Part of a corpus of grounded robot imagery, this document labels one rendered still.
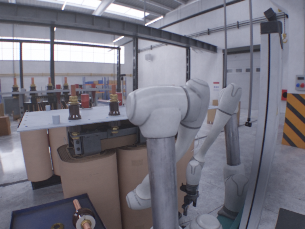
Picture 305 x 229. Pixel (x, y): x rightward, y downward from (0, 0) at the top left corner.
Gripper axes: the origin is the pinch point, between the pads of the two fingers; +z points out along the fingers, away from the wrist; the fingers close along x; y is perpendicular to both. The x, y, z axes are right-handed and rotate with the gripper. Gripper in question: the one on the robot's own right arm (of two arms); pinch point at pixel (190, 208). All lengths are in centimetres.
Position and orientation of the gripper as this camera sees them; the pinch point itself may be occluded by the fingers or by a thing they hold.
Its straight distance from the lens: 140.5
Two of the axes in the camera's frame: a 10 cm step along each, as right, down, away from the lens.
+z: 0.0, 9.9, 1.5
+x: 6.8, -1.1, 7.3
